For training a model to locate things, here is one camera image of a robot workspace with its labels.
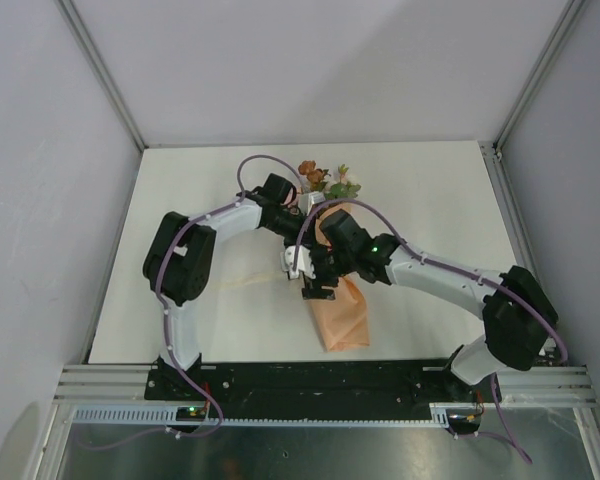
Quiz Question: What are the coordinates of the brown orange fake flower stem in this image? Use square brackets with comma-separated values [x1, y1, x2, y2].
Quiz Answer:
[298, 160, 331, 192]

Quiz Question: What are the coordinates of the white fake flower stem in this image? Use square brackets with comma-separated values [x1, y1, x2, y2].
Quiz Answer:
[323, 164, 361, 200]

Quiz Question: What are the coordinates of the cream ribbon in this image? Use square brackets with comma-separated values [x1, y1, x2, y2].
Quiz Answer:
[216, 271, 287, 290]

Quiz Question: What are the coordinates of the orange beige wrapping paper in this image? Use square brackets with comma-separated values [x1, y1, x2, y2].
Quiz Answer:
[307, 197, 371, 354]

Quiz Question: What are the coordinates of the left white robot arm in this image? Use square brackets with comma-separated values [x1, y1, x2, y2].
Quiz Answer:
[142, 174, 304, 400]

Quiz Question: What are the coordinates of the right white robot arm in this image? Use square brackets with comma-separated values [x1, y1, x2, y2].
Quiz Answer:
[287, 210, 558, 401]

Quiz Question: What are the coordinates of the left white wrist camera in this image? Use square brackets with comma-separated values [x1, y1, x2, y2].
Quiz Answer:
[298, 191, 325, 215]

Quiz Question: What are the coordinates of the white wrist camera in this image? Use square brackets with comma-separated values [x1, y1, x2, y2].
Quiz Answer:
[298, 191, 325, 215]
[281, 246, 316, 280]

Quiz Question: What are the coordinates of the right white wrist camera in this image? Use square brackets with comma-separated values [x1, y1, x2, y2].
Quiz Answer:
[281, 246, 316, 280]

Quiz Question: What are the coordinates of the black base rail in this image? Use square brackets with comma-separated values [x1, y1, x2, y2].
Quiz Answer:
[144, 359, 501, 421]

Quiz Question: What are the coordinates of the aluminium frame profile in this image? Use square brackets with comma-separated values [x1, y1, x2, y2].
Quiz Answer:
[53, 364, 154, 404]

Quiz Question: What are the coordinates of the grey cable duct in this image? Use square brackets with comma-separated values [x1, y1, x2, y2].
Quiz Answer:
[72, 402, 454, 431]

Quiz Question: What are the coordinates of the left aluminium corner post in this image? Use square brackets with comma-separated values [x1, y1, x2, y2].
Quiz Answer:
[54, 0, 147, 153]

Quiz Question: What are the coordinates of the aluminium corner post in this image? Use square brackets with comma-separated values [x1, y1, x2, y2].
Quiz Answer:
[54, 0, 147, 153]
[492, 0, 590, 151]

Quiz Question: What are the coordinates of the right aluminium corner post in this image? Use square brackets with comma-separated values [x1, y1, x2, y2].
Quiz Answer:
[492, 0, 590, 151]

